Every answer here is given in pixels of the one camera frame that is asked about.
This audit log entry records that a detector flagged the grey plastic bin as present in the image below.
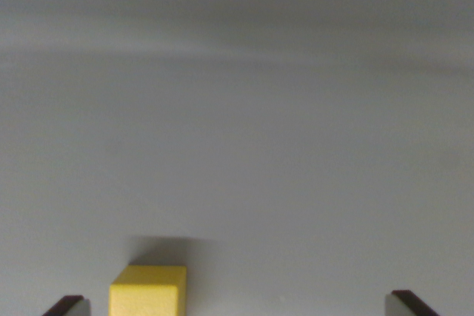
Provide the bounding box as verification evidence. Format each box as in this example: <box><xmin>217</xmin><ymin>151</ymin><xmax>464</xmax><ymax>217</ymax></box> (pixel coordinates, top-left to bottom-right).
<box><xmin>0</xmin><ymin>0</ymin><xmax>474</xmax><ymax>316</ymax></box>

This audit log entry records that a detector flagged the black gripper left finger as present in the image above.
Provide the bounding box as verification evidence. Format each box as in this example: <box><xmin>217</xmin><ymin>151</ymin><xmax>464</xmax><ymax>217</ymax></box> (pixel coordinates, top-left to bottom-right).
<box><xmin>41</xmin><ymin>295</ymin><xmax>92</xmax><ymax>316</ymax></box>

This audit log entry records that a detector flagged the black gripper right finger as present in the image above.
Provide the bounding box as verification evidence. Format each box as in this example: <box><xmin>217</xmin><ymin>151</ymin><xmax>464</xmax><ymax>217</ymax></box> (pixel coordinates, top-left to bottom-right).
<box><xmin>384</xmin><ymin>289</ymin><xmax>441</xmax><ymax>316</ymax></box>

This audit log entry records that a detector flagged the yellow cube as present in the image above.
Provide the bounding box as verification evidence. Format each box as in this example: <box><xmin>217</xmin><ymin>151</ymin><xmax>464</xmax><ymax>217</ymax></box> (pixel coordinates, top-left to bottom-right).
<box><xmin>108</xmin><ymin>265</ymin><xmax>188</xmax><ymax>316</ymax></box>

